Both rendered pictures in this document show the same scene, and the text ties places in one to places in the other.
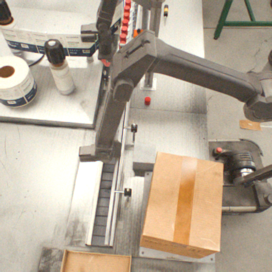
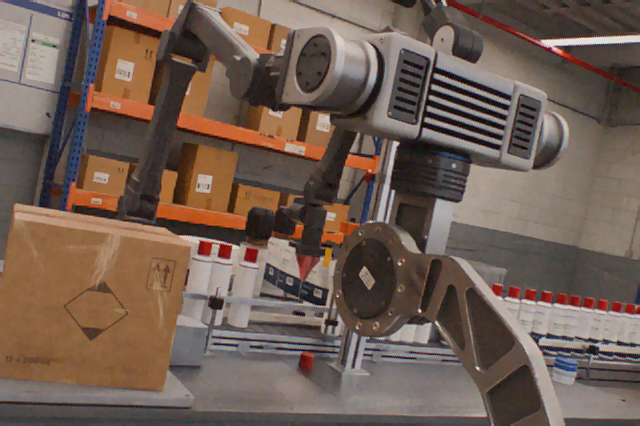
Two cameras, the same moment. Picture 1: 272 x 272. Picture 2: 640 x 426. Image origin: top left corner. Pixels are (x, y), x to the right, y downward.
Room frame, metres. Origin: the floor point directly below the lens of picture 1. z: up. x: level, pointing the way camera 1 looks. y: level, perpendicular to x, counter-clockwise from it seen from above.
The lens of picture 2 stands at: (-0.09, -1.52, 1.27)
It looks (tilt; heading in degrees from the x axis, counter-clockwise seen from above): 3 degrees down; 58
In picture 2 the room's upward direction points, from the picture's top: 12 degrees clockwise
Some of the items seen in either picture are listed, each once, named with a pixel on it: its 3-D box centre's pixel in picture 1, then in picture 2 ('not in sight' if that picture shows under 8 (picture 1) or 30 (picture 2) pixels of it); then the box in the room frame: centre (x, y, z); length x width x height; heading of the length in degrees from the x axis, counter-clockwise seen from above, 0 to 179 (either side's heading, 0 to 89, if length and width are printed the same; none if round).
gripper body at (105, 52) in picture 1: (105, 47); (311, 238); (0.94, 0.16, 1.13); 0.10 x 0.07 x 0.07; 179
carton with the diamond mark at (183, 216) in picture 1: (179, 206); (86, 294); (0.27, -0.18, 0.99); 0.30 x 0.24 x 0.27; 172
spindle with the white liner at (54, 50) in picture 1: (59, 68); (252, 256); (0.89, 0.38, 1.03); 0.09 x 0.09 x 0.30
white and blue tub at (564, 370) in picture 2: not in sight; (564, 370); (1.80, -0.08, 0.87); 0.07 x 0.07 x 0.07
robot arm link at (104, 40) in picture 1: (103, 35); (314, 216); (0.94, 0.17, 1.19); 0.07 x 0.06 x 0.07; 94
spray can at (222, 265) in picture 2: not in sight; (218, 284); (0.67, 0.11, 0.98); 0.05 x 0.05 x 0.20
